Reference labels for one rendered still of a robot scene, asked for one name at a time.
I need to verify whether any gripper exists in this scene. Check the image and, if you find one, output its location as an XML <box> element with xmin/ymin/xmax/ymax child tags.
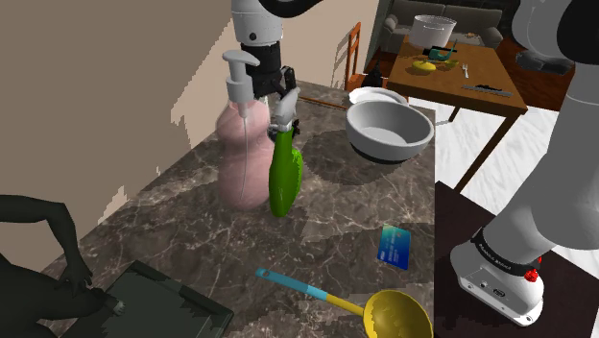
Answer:
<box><xmin>240</xmin><ymin>40</ymin><xmax>299</xmax><ymax>101</ymax></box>

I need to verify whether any black human figure statue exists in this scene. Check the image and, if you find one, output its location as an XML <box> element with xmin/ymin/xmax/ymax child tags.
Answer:
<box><xmin>0</xmin><ymin>195</ymin><xmax>127</xmax><ymax>338</ymax></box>

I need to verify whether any green spray bottle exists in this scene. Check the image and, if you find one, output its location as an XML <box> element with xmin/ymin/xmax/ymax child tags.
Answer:
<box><xmin>268</xmin><ymin>87</ymin><xmax>304</xmax><ymax>218</ymax></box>

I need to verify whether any wooden chair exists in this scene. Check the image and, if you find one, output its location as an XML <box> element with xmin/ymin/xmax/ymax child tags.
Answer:
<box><xmin>344</xmin><ymin>21</ymin><xmax>364</xmax><ymax>93</ymax></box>

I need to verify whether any yellow ladle with blue handle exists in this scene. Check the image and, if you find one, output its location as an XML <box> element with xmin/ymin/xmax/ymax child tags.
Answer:
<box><xmin>254</xmin><ymin>267</ymin><xmax>435</xmax><ymax>338</ymax></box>

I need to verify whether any blue card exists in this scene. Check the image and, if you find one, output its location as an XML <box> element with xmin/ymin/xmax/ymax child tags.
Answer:
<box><xmin>376</xmin><ymin>224</ymin><xmax>413</xmax><ymax>272</ymax></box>

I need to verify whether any wooden dining table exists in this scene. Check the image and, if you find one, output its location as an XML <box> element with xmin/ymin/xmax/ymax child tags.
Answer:
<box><xmin>386</xmin><ymin>13</ymin><xmax>530</xmax><ymax>194</ymax></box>

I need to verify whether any pink pump soap bottle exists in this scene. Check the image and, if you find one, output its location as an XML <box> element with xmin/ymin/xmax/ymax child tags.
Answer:
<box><xmin>215</xmin><ymin>50</ymin><xmax>277</xmax><ymax>211</ymax></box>

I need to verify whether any white plate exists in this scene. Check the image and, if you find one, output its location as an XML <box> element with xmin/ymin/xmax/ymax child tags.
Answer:
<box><xmin>347</xmin><ymin>86</ymin><xmax>409</xmax><ymax>107</ymax></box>

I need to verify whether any dark green tray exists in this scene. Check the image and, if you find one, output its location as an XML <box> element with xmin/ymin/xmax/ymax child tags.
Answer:
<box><xmin>60</xmin><ymin>259</ymin><xmax>234</xmax><ymax>338</ymax></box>

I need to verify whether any white bowl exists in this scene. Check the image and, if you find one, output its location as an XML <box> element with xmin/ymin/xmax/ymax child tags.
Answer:
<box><xmin>346</xmin><ymin>99</ymin><xmax>436</xmax><ymax>165</ymax></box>

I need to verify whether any grey sofa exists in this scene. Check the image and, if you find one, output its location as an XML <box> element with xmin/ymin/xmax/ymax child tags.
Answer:
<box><xmin>379</xmin><ymin>0</ymin><xmax>505</xmax><ymax>54</ymax></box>

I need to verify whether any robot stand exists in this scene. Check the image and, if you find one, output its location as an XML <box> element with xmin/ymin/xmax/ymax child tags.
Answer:
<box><xmin>433</xmin><ymin>179</ymin><xmax>599</xmax><ymax>338</ymax></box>

